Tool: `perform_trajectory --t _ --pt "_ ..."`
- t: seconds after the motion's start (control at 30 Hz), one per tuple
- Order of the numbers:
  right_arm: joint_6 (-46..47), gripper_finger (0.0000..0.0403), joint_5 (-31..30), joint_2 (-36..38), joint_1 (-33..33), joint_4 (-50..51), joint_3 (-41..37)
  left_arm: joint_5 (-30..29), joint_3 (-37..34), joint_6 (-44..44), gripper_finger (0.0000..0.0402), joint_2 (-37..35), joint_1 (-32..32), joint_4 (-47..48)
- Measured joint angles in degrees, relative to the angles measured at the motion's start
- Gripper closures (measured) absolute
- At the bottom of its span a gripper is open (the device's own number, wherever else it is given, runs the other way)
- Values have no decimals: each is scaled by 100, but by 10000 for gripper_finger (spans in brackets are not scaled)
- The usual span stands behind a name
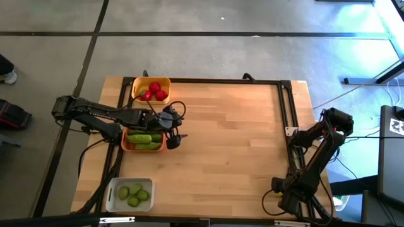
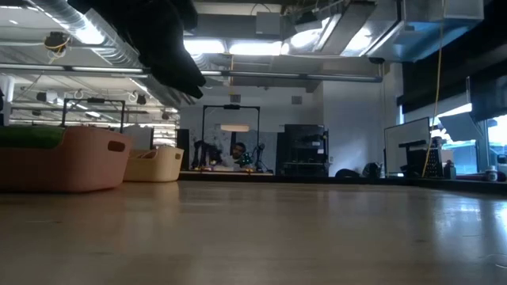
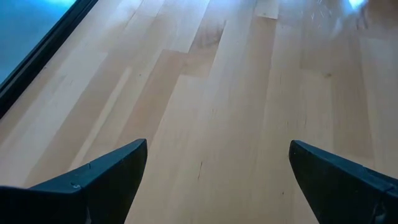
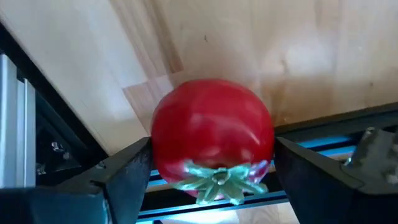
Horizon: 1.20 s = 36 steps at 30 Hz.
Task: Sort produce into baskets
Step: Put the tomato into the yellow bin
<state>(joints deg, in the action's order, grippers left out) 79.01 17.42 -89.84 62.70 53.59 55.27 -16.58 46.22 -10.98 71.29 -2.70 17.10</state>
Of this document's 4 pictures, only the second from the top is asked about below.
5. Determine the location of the yellow hanging cable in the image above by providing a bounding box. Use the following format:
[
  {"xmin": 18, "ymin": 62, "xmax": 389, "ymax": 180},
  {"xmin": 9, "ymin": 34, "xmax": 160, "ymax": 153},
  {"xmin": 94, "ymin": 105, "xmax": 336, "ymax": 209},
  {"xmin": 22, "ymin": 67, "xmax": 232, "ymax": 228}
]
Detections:
[{"xmin": 421, "ymin": 0, "xmax": 447, "ymax": 178}]

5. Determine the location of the black bag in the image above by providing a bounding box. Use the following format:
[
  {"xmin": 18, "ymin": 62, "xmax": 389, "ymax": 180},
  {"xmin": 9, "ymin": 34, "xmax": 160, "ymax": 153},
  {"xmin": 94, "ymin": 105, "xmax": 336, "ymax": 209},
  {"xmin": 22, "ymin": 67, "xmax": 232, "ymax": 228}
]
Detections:
[
  {"xmin": 360, "ymin": 161, "xmax": 382, "ymax": 179},
  {"xmin": 334, "ymin": 168, "xmax": 362, "ymax": 179}
]

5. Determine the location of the black column box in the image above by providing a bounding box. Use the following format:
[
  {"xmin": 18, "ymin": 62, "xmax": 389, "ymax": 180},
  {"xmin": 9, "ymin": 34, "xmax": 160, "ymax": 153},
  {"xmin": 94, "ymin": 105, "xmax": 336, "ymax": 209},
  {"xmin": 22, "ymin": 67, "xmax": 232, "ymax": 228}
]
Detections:
[{"xmin": 176, "ymin": 128, "xmax": 191, "ymax": 172}]

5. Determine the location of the ceiling light panel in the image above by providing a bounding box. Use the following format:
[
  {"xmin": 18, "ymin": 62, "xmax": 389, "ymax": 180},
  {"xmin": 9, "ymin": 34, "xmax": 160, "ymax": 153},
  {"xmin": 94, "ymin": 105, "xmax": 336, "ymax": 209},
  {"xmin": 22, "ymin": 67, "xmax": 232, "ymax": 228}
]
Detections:
[
  {"xmin": 184, "ymin": 38, "xmax": 227, "ymax": 55},
  {"xmin": 228, "ymin": 40, "xmax": 284, "ymax": 56}
]

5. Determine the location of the dark bottle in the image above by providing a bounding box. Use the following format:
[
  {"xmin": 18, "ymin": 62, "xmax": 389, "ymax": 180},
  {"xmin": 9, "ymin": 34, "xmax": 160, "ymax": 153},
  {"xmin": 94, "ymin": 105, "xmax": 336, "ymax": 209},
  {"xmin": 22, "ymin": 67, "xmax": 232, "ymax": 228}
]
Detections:
[{"xmin": 443, "ymin": 159, "xmax": 457, "ymax": 180}]

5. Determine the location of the grey ceiling junction box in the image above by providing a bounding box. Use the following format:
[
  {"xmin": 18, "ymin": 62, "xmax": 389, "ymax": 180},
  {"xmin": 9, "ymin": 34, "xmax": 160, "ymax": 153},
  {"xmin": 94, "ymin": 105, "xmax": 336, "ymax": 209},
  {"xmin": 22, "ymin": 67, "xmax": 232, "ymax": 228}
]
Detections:
[{"xmin": 255, "ymin": 11, "xmax": 283, "ymax": 37}]

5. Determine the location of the black yellow ceiling device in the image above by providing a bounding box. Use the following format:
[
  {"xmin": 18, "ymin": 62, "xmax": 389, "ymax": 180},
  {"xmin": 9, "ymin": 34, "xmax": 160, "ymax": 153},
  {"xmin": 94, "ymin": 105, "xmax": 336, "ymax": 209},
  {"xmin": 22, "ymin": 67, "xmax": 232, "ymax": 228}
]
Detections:
[{"xmin": 43, "ymin": 31, "xmax": 71, "ymax": 55}]

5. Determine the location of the white whiteboard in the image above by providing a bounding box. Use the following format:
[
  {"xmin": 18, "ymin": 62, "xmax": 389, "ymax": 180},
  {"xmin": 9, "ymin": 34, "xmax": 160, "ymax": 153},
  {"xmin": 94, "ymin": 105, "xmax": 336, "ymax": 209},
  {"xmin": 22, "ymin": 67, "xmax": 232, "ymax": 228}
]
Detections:
[{"xmin": 383, "ymin": 116, "xmax": 432, "ymax": 175}]

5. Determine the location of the black desk stand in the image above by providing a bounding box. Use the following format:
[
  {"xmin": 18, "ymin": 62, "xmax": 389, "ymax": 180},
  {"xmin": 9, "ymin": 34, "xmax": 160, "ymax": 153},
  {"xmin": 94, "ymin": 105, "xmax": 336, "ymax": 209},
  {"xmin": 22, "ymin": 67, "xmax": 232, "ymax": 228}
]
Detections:
[{"xmin": 398, "ymin": 137, "xmax": 444, "ymax": 178}]

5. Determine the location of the grey ceiling pipe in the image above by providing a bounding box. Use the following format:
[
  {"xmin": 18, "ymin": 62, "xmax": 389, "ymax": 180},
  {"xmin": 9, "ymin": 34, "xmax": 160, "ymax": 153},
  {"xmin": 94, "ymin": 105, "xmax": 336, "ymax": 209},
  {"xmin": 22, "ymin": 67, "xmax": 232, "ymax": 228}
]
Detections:
[{"xmin": 0, "ymin": 64, "xmax": 384, "ymax": 83}]

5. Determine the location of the person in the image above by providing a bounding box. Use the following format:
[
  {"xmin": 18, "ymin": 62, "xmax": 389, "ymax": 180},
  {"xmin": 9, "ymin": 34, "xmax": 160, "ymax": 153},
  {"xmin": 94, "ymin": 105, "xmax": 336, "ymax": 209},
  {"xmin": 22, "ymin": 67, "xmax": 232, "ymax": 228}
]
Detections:
[{"xmin": 226, "ymin": 141, "xmax": 251, "ymax": 169}]

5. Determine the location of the orange plastic basket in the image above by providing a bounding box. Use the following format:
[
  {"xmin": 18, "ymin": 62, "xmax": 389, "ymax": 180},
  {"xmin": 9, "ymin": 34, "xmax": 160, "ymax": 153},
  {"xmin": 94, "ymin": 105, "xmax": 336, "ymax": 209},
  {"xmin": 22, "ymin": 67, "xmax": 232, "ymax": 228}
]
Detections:
[{"xmin": 0, "ymin": 125, "xmax": 132, "ymax": 194}]

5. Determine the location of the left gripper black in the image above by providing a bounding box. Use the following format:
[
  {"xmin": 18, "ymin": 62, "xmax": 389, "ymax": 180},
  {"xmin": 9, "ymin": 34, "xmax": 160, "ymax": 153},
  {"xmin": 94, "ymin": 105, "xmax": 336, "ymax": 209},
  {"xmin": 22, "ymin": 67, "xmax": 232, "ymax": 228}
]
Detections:
[{"xmin": 67, "ymin": 0, "xmax": 207, "ymax": 99}]

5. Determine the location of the black aluminium table frame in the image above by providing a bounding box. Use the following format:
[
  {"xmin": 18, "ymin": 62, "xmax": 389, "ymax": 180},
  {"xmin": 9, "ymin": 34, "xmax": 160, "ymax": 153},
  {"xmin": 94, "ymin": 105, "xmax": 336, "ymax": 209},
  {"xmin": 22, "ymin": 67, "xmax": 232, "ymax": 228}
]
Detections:
[{"xmin": 173, "ymin": 169, "xmax": 507, "ymax": 196}]

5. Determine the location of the black shelf cabinet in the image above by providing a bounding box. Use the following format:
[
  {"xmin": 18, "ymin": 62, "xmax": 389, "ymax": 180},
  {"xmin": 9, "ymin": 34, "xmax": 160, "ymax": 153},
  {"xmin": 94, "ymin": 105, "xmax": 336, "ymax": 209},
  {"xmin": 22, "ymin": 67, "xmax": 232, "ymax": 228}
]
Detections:
[{"xmin": 276, "ymin": 123, "xmax": 330, "ymax": 177}]

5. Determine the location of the yellow plastic basket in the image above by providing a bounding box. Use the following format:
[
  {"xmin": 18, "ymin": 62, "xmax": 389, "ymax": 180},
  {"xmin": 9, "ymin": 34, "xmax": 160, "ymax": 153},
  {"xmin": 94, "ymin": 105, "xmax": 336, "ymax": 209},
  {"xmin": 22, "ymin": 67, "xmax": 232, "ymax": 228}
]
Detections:
[{"xmin": 123, "ymin": 146, "xmax": 185, "ymax": 183}]

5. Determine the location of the green ridged cucumber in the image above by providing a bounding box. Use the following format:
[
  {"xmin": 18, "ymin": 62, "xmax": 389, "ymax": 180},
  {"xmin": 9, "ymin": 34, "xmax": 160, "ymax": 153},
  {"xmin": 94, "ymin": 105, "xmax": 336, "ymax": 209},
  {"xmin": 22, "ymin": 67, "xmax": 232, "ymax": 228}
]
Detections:
[{"xmin": 0, "ymin": 125, "xmax": 67, "ymax": 150}]

